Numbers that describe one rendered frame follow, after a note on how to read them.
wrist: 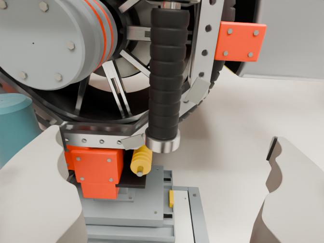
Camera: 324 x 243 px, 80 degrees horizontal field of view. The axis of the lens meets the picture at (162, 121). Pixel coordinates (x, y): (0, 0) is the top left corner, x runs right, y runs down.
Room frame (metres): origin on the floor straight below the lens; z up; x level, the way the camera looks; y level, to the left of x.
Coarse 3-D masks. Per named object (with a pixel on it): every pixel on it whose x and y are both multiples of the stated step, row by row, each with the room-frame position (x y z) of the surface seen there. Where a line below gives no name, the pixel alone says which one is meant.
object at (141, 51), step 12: (120, 0) 0.66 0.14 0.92; (144, 0) 0.66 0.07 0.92; (132, 12) 0.66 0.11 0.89; (144, 12) 0.66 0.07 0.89; (132, 24) 0.63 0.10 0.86; (144, 24) 0.66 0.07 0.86; (132, 48) 0.66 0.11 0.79; (144, 48) 0.66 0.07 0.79; (120, 60) 0.66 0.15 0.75; (144, 60) 0.66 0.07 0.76; (96, 72) 0.66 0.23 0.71; (120, 72) 0.66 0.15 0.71; (132, 72) 0.66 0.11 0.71
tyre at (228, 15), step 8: (224, 0) 0.49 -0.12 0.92; (232, 0) 0.50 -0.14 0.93; (224, 8) 0.49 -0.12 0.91; (232, 8) 0.50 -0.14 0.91; (224, 16) 0.49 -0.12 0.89; (232, 16) 0.50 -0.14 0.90; (216, 64) 0.49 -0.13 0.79; (216, 72) 0.50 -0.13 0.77; (216, 80) 0.51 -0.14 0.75; (56, 112) 0.49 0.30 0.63; (64, 120) 0.49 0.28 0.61; (72, 120) 0.49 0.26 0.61
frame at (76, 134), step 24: (216, 0) 0.41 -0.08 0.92; (216, 24) 0.41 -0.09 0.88; (192, 48) 0.45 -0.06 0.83; (0, 72) 0.46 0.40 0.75; (192, 72) 0.41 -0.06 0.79; (192, 96) 0.41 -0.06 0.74; (48, 120) 0.46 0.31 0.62; (144, 120) 0.45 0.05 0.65; (72, 144) 0.40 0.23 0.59; (96, 144) 0.41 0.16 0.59; (120, 144) 0.41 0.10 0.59; (144, 144) 0.40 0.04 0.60
